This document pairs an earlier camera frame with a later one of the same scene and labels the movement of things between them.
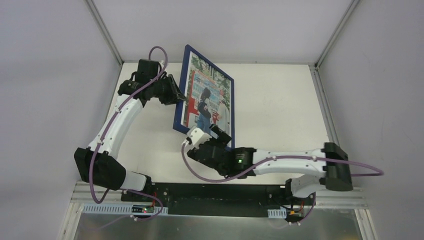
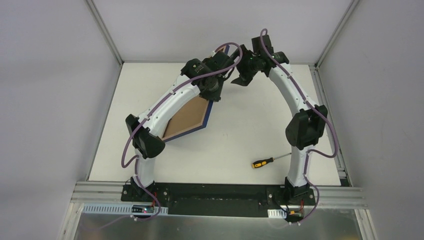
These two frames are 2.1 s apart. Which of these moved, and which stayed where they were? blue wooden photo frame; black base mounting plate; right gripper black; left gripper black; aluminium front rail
Moved: blue wooden photo frame; right gripper black; left gripper black
Stayed: aluminium front rail; black base mounting plate
